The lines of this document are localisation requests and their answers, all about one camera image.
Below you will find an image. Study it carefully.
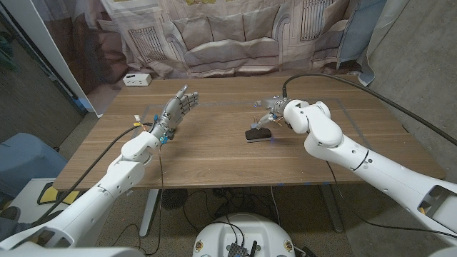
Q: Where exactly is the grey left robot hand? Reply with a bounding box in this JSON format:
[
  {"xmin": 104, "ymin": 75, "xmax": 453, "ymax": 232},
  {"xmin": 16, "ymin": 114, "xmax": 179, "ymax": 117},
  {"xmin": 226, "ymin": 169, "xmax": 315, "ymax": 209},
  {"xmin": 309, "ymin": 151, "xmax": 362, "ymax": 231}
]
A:
[{"xmin": 149, "ymin": 84, "xmax": 200, "ymax": 143}]

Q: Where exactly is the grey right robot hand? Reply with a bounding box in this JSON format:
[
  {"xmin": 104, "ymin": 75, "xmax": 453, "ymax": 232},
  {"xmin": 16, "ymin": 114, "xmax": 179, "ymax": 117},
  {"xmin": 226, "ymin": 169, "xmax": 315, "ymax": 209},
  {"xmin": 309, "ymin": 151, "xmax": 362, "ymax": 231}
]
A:
[{"xmin": 253, "ymin": 95, "xmax": 291, "ymax": 129}]

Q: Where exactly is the black eraser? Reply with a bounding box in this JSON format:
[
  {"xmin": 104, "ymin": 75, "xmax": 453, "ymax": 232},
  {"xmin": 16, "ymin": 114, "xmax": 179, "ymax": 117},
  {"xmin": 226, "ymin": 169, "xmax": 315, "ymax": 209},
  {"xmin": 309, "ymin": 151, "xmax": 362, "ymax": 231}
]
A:
[{"xmin": 244, "ymin": 127, "xmax": 273, "ymax": 143}]

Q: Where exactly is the white power box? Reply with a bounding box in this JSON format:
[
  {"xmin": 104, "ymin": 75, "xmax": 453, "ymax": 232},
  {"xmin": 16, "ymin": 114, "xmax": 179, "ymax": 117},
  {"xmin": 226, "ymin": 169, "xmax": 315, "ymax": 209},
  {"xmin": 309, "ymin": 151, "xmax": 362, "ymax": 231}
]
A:
[{"xmin": 122, "ymin": 73, "xmax": 153, "ymax": 87}]

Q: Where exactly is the printed sofa backdrop cloth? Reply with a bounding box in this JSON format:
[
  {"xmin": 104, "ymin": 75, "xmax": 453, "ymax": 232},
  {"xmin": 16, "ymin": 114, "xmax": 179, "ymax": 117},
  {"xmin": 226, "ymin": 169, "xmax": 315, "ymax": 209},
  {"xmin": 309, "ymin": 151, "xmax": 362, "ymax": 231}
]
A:
[{"xmin": 35, "ymin": 0, "xmax": 410, "ymax": 117}]

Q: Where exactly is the round black floor fan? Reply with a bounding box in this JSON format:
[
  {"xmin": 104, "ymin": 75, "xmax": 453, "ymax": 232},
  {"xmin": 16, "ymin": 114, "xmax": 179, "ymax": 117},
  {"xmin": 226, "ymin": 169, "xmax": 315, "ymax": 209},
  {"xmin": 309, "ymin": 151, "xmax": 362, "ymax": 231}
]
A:
[{"xmin": 159, "ymin": 188, "xmax": 189, "ymax": 211}]

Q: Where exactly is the white table leg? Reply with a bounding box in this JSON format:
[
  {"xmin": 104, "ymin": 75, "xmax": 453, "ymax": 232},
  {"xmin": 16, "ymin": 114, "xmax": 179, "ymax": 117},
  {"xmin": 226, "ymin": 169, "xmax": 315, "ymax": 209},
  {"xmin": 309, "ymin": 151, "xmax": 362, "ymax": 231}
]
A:
[{"xmin": 139, "ymin": 188, "xmax": 160, "ymax": 238}]

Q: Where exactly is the grey table leg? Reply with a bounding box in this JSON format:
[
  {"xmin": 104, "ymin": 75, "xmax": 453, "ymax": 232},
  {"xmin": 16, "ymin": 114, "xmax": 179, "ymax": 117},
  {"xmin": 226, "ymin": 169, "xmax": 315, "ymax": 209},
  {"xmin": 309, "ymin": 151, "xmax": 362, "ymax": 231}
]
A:
[{"xmin": 320, "ymin": 184, "xmax": 344, "ymax": 233}]

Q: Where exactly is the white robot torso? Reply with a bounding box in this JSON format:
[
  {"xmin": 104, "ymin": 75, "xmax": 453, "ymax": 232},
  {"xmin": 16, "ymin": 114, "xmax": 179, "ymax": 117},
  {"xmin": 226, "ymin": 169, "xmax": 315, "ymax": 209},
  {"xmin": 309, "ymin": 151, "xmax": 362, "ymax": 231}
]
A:
[{"xmin": 192, "ymin": 213, "xmax": 296, "ymax": 257}]

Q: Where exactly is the white upright panel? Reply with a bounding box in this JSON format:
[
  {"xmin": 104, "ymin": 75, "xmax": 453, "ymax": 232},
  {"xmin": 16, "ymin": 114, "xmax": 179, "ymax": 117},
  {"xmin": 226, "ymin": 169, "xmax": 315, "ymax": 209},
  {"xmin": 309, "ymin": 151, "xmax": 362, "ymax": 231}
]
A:
[{"xmin": 0, "ymin": 0, "xmax": 104, "ymax": 118}]

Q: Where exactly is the black module with antenna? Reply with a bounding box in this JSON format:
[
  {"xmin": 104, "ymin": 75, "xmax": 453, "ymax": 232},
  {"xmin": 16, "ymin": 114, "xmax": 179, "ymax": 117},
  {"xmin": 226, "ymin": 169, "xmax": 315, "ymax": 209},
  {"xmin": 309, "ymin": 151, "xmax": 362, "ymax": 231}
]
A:
[{"xmin": 226, "ymin": 241, "xmax": 258, "ymax": 257}]

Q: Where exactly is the blue-grey chair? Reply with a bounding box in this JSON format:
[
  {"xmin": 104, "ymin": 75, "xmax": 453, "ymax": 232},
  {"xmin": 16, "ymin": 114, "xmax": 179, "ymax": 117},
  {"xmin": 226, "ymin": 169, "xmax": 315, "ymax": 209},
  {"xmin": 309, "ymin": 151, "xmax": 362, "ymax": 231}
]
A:
[{"xmin": 0, "ymin": 132, "xmax": 69, "ymax": 201}]

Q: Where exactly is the white floor platform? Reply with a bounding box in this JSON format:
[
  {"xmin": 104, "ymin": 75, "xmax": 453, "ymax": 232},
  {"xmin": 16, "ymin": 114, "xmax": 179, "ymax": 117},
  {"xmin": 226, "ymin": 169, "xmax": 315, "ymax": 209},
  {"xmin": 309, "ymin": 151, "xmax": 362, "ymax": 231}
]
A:
[{"xmin": 6, "ymin": 177, "xmax": 89, "ymax": 226}]

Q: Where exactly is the person leg in jeans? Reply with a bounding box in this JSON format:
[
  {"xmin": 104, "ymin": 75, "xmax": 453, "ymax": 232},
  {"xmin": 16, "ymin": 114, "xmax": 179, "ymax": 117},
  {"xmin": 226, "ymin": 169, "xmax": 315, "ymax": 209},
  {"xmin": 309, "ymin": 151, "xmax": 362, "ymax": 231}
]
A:
[{"xmin": 0, "ymin": 205, "xmax": 33, "ymax": 243}]

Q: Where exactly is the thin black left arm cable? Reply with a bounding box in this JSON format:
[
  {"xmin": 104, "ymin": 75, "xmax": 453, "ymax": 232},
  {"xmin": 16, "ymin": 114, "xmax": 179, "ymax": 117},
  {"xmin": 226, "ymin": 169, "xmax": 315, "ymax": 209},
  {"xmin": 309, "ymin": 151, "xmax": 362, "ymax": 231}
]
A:
[{"xmin": 110, "ymin": 141, "xmax": 164, "ymax": 256}]

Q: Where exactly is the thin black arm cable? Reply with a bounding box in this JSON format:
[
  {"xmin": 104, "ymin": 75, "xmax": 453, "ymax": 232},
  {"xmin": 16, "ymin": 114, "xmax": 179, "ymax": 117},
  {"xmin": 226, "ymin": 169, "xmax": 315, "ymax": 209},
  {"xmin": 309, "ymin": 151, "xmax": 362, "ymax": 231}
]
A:
[
  {"xmin": 325, "ymin": 160, "xmax": 457, "ymax": 240},
  {"xmin": 110, "ymin": 141, "xmax": 164, "ymax": 256}
]

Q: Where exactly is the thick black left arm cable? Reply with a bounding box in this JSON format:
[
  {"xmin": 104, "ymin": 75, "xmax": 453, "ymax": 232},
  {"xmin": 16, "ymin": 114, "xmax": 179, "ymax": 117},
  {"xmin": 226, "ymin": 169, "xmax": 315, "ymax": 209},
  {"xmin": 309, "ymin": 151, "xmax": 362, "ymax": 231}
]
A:
[{"xmin": 34, "ymin": 121, "xmax": 154, "ymax": 226}]

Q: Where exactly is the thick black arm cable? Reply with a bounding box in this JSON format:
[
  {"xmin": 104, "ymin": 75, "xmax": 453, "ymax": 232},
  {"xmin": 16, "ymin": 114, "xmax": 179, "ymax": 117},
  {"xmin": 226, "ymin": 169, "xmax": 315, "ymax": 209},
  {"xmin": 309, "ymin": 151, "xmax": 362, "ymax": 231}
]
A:
[
  {"xmin": 281, "ymin": 73, "xmax": 457, "ymax": 147},
  {"xmin": 34, "ymin": 121, "xmax": 154, "ymax": 226}
]

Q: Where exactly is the white floor cable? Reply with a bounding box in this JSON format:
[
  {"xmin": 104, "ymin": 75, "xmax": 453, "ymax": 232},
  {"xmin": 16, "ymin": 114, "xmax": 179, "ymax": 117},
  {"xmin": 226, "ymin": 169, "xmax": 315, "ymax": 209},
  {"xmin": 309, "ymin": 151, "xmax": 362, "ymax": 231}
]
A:
[{"xmin": 270, "ymin": 185, "xmax": 282, "ymax": 224}]

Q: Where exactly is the black floor cable tangle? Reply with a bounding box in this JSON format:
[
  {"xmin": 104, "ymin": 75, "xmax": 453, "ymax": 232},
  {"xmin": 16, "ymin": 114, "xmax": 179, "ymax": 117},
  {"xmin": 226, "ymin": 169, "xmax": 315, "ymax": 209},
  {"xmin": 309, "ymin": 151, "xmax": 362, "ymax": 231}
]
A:
[{"xmin": 181, "ymin": 186, "xmax": 283, "ymax": 235}]

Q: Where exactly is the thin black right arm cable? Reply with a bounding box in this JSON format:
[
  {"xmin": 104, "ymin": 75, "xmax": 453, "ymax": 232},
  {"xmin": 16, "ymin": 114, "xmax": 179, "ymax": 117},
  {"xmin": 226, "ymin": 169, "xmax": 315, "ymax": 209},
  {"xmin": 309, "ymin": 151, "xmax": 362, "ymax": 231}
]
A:
[{"xmin": 325, "ymin": 160, "xmax": 457, "ymax": 240}]

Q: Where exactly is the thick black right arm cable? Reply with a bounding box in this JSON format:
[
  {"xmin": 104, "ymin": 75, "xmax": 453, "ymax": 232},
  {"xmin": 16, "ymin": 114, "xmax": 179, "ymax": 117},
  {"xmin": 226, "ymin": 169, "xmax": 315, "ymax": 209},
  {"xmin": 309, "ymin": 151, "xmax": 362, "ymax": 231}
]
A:
[{"xmin": 281, "ymin": 73, "xmax": 457, "ymax": 147}]

